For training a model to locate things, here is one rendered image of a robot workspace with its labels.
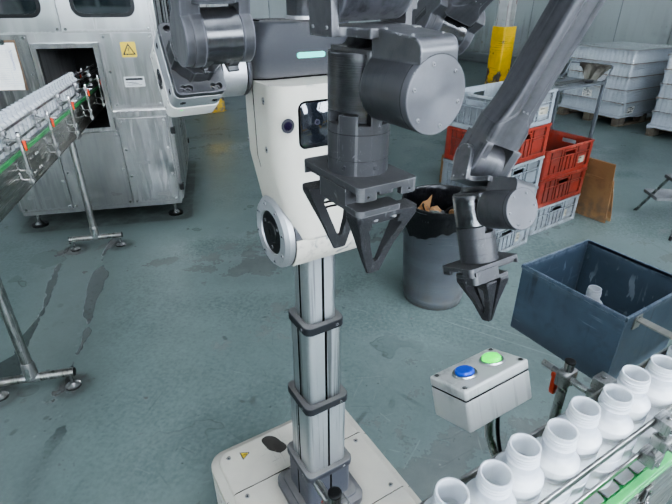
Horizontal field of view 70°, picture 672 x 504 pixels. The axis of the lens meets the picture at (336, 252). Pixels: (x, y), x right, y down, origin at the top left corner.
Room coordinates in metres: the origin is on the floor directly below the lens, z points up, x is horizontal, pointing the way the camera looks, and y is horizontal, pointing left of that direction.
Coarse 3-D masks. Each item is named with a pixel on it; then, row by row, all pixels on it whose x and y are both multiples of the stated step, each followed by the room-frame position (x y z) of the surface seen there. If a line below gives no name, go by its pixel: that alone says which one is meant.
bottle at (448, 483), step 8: (440, 480) 0.35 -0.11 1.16; (448, 480) 0.35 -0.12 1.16; (456, 480) 0.35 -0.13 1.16; (440, 488) 0.35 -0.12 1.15; (448, 488) 0.35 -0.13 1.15; (456, 488) 0.35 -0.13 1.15; (464, 488) 0.34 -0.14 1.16; (432, 496) 0.34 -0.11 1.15; (440, 496) 0.35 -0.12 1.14; (448, 496) 0.35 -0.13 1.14; (456, 496) 0.35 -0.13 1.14; (464, 496) 0.34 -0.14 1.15
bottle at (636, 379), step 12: (624, 372) 0.52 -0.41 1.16; (636, 372) 0.53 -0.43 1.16; (648, 372) 0.52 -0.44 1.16; (624, 384) 0.51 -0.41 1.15; (636, 384) 0.50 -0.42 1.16; (648, 384) 0.50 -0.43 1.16; (636, 396) 0.50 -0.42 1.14; (636, 408) 0.49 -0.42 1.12; (648, 408) 0.49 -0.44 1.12; (636, 420) 0.49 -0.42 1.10; (624, 456) 0.49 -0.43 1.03
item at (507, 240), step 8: (496, 232) 2.95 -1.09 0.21; (504, 232) 3.37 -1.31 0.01; (512, 232) 3.08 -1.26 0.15; (520, 232) 3.15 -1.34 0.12; (528, 232) 3.21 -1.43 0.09; (504, 240) 3.04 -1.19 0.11; (512, 240) 3.10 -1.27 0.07; (520, 240) 3.17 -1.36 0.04; (504, 248) 3.05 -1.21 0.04; (512, 248) 3.10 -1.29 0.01
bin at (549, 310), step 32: (544, 256) 1.25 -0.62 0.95; (576, 256) 1.34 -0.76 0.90; (608, 256) 1.30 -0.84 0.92; (544, 288) 1.14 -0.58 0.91; (576, 288) 1.36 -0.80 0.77; (608, 288) 1.28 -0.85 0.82; (640, 288) 1.20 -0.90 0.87; (512, 320) 1.20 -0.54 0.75; (544, 320) 1.12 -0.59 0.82; (576, 320) 1.04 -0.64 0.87; (608, 320) 0.98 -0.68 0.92; (640, 320) 0.96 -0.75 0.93; (576, 352) 1.02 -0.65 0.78; (608, 352) 0.96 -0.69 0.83; (640, 352) 1.02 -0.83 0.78
